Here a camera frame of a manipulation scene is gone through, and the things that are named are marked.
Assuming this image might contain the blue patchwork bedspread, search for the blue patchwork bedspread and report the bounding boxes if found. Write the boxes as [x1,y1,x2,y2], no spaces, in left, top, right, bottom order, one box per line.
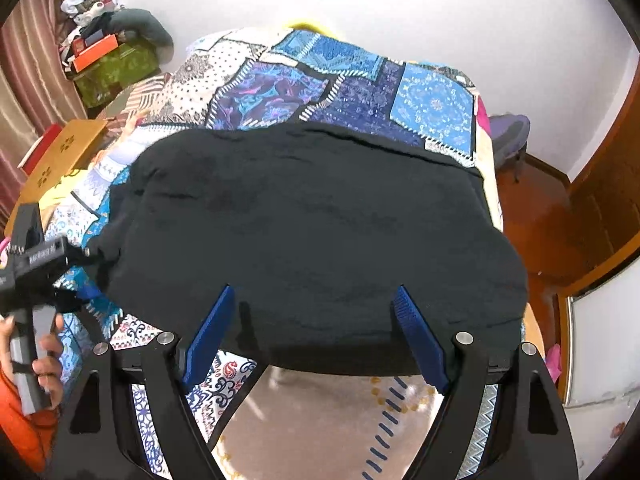
[44,27,507,480]

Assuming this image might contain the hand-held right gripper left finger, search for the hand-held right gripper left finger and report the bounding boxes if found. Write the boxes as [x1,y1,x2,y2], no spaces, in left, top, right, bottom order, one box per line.
[49,284,237,480]

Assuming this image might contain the yellow pillow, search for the yellow pillow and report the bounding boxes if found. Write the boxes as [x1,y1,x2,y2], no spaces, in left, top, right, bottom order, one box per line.
[284,19,342,37]

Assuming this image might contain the beige rug with blue dashes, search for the beige rug with blue dashes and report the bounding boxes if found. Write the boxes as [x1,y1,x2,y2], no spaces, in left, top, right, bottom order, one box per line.
[214,360,452,480]

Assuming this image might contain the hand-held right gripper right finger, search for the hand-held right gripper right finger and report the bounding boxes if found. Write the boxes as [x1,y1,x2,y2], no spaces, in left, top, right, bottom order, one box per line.
[391,284,587,480]

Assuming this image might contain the red box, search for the red box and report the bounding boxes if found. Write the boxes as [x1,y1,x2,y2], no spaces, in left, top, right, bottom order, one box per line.
[17,124,64,172]

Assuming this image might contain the black zip hoodie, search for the black zip hoodie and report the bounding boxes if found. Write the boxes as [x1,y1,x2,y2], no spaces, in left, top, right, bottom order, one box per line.
[86,122,530,377]

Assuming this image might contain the brown curtain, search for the brown curtain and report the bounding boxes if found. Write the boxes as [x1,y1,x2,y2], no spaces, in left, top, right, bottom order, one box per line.
[0,0,90,223]

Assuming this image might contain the green patterned box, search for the green patterned box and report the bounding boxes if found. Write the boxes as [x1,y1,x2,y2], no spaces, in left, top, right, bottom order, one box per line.
[72,39,162,107]

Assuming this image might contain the white panel with wooden frame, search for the white panel with wooden frame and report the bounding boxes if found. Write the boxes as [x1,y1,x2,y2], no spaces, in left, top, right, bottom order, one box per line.
[559,260,640,466]

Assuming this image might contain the brown wooden door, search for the brown wooden door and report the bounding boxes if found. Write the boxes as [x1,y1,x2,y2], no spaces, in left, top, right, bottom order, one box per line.
[567,105,640,296]

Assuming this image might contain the wooden board with paw cutouts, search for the wooden board with paw cutouts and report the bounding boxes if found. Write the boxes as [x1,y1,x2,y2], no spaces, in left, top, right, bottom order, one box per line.
[4,118,109,237]

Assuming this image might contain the person's left hand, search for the person's left hand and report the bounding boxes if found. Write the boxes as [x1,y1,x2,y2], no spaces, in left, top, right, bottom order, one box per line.
[0,313,65,412]

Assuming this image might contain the purple stool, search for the purple stool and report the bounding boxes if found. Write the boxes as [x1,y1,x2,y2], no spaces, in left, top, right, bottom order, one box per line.
[487,113,532,182]

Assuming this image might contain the person's left forearm orange sleeve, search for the person's left forearm orange sleeve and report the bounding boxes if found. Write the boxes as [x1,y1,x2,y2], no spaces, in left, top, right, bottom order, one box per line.
[0,364,63,473]

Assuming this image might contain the brown striped cloth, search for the brown striped cloth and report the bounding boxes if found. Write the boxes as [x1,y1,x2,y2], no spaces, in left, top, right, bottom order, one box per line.
[99,72,174,122]

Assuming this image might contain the pile of white bags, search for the pile of white bags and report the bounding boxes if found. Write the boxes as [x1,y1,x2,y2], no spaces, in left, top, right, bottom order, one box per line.
[60,0,124,27]

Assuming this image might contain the orange box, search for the orange box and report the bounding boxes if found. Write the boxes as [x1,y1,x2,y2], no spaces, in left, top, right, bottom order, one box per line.
[69,34,122,74]

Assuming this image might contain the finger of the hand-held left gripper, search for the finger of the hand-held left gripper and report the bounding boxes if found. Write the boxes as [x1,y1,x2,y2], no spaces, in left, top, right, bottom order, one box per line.
[50,285,122,334]
[65,246,105,267]

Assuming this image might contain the grey cloth bundle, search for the grey cloth bundle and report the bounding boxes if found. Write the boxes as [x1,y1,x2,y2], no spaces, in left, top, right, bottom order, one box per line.
[106,8,174,47]

